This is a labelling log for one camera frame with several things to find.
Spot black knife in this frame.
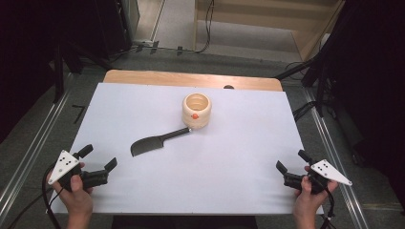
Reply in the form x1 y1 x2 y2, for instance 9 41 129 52
130 127 192 157

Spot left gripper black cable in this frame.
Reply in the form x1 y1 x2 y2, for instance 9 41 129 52
8 163 66 229

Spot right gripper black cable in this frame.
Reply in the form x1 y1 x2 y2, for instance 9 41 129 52
319 186 337 229

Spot person's left hand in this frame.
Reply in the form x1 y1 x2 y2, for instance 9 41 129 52
46 162 96 221

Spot black stand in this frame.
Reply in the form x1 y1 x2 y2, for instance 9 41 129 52
274 0 352 118
51 34 113 105

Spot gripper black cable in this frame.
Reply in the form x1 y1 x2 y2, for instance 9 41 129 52
8 163 66 229
319 186 337 229

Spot cream ribbed cup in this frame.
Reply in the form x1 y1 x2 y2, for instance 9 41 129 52
181 92 213 130

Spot wooden table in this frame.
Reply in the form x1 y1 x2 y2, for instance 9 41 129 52
103 69 284 93

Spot metal floor rail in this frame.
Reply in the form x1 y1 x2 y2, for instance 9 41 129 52
301 88 371 229
0 74 75 221

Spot dark cabinet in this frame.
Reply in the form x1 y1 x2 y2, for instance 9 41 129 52
94 0 141 60

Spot white paper sheet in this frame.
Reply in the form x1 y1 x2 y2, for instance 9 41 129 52
49 82 325 216

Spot wooden shelf unit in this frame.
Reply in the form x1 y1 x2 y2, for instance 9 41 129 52
193 0 347 62

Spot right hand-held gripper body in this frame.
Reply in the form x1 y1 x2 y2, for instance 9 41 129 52
282 158 353 196

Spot hanging black cable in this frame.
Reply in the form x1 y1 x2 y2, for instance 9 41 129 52
194 0 215 53

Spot black floor cables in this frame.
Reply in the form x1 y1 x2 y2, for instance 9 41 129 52
291 100 318 123

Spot person's right hand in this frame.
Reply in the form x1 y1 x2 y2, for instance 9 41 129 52
292 165 339 223

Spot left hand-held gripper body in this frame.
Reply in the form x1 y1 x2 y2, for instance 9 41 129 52
47 149 110 193

